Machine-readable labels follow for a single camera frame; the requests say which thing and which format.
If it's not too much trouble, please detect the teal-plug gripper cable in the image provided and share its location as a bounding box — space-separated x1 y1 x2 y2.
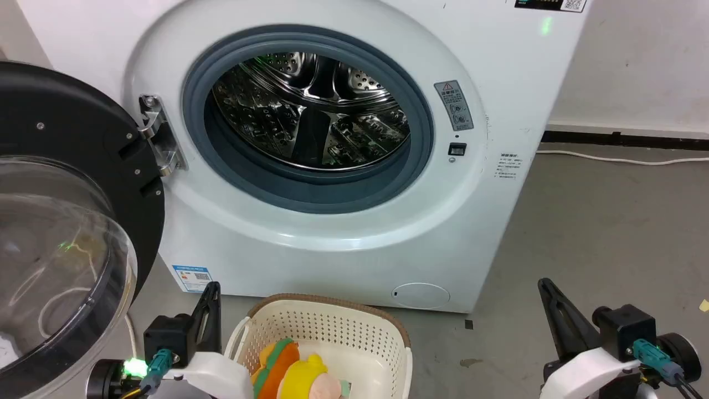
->
633 339 705 399
119 348 173 399

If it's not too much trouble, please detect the thin white looped cable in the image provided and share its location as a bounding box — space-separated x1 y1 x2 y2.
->
125 312 138 358

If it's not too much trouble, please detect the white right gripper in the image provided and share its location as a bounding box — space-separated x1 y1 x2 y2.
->
538 278 643 399

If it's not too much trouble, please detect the grey warning label sticker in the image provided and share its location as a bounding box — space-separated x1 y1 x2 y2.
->
434 80 475 132

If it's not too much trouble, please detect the metal door hinge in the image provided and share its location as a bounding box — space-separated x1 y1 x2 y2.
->
138 95 187 177

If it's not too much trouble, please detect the white front-load washing machine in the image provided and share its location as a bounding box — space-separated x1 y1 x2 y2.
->
16 0 592 314

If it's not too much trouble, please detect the long white floor cable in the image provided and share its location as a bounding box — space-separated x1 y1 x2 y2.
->
536 149 709 166

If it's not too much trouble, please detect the cream perforated laundry basket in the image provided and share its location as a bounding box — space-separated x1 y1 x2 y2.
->
224 294 413 399

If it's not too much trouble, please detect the blue energy label sticker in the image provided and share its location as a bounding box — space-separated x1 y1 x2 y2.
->
172 264 214 293

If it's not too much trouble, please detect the black wall baseboard strip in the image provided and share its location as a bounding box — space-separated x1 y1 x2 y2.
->
542 130 709 151

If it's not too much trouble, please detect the teal-plug right gripper cable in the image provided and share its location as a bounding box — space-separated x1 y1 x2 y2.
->
633 339 705 399

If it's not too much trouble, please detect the yellow-haired plush doll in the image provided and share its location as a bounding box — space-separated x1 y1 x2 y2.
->
277 355 352 399

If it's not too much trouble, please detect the black round washer door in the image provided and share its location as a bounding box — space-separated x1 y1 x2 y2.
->
0 61 166 399

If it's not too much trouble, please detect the orange burger plush toy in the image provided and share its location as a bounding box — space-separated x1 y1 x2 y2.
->
251 339 301 399

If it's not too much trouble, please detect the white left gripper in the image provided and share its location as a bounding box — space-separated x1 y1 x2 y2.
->
162 282 254 399

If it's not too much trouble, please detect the teal-plug left gripper cable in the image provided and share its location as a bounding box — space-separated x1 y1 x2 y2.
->
119 348 173 399

